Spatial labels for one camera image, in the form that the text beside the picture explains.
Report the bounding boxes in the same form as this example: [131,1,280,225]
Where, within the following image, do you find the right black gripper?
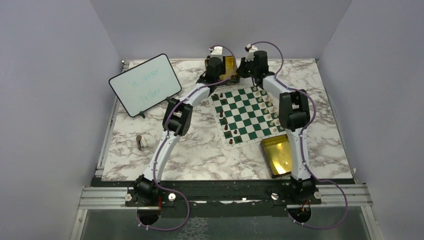
[234,57,256,80]

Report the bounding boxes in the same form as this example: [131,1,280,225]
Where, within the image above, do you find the tin with dark pieces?
[216,56,240,86]

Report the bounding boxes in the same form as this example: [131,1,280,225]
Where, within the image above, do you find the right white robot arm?
[236,47,316,204]

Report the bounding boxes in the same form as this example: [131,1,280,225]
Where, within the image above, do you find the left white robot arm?
[133,55,233,206]

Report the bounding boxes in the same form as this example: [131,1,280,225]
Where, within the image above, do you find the white chess pieces group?
[246,86,285,137]

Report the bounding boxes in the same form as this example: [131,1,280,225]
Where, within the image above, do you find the green white chess board mat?
[208,86,285,151]

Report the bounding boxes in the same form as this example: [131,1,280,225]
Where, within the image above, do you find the small whiteboard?
[108,53,182,118]

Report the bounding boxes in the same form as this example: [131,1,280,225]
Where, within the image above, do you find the empty gold tin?
[259,134,293,179]

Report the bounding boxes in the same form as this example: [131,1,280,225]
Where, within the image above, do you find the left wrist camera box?
[209,46,223,58]

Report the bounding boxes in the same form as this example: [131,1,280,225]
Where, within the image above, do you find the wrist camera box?
[209,46,223,58]
[245,44,258,62]

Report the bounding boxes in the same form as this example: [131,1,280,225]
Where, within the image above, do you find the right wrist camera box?
[245,44,258,62]

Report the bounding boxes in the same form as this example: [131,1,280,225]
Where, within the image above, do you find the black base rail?
[124,179,322,219]

